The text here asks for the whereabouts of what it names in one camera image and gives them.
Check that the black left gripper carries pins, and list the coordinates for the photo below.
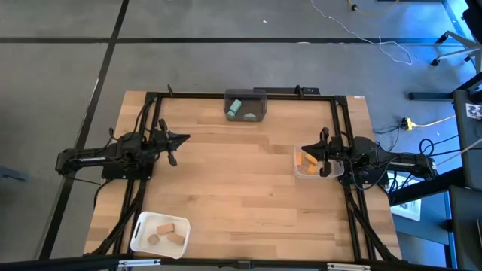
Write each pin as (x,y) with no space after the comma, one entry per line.
(161,141)

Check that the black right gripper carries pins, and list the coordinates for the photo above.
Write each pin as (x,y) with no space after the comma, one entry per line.
(335,150)

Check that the long teal block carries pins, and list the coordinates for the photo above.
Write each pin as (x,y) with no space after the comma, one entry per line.
(235,107)

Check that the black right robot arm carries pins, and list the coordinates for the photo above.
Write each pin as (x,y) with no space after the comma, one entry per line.
(395,162)

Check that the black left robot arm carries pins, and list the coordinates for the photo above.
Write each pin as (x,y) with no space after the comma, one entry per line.
(113,152)

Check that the small orange block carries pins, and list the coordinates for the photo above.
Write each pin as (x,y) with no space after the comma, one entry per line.
(312,169)

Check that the clear plastic bin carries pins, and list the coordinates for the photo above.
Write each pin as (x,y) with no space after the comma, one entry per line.
(301,173)

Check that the smoky grey transparent bin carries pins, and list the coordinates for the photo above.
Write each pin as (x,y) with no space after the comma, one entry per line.
(260,99)

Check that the white plastic bin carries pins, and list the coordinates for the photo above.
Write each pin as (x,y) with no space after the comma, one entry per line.
(145,226)

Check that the white yellow power strip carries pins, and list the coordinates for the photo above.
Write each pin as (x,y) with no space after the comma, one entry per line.
(406,123)

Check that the white paper sheet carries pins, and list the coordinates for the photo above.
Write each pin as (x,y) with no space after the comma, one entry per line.
(410,211)

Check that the black beam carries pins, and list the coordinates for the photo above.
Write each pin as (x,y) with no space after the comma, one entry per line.
(425,188)

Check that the black floor stand bar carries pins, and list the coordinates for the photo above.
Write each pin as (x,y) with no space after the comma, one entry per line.
(429,96)

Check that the grey cabinet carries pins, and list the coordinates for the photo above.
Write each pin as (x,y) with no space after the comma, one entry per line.
(467,226)
(468,150)

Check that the black white marker tag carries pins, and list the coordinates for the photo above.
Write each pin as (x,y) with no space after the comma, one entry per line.
(473,111)

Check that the grey chair base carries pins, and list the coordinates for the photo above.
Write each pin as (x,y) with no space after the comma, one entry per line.
(457,37)

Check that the black chair seat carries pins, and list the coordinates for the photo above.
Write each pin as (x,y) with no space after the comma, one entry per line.
(474,17)

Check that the black aluminium table frame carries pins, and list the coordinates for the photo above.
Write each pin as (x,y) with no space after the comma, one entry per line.
(188,95)

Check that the silver metal bracket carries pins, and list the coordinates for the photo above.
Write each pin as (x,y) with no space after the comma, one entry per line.
(348,267)
(139,263)

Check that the black table-level camera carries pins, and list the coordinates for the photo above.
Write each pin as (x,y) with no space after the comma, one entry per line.
(244,264)

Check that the black camera gantry frame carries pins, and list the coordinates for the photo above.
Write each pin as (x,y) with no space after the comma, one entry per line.
(56,263)

